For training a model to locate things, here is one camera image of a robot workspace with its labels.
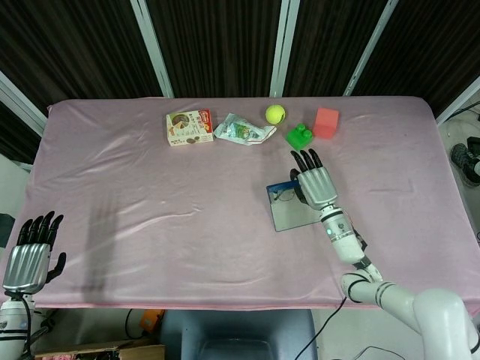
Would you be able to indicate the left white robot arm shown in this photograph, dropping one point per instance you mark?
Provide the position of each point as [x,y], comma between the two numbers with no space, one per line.
[13,326]

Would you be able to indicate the cream snack box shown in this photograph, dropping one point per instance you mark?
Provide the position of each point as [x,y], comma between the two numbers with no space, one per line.
[189,127]

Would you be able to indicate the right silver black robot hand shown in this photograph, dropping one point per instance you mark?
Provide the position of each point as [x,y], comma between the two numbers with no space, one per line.
[317,185]

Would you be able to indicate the black sneaker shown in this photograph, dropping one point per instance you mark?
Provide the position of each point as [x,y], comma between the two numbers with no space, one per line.
[462,161]

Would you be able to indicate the thin-framed eyeglasses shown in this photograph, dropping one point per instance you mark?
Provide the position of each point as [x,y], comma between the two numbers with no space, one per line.
[282,198]

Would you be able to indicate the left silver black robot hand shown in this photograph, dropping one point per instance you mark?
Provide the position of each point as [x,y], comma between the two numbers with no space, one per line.
[28,264]

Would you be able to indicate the crumpled plastic snack bag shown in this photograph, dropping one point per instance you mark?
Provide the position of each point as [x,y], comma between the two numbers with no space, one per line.
[238,130]

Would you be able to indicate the dark grey chair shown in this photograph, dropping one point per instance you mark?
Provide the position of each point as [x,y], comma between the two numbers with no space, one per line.
[240,337]

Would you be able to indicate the green toy brick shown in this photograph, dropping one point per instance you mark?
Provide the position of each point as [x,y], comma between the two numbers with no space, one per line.
[299,137]

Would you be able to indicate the yellow tennis ball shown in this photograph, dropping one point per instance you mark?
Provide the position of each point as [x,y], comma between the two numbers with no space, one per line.
[276,114]

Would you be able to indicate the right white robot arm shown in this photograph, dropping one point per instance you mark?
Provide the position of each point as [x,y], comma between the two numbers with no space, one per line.
[397,296]

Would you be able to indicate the pink cube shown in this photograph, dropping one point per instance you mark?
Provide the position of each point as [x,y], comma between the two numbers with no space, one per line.
[325,122]

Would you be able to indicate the cardboard box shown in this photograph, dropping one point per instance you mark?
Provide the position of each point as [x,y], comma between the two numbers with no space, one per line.
[112,352]

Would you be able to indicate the aluminium frame post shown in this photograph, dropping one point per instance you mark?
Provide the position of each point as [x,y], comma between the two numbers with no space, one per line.
[284,48]
[369,48]
[153,48]
[459,99]
[20,103]

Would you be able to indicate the pink table cloth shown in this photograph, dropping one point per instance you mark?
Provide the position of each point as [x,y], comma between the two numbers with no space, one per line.
[168,232]

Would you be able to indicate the orange device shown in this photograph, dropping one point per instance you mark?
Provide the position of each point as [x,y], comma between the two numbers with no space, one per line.
[150,320]

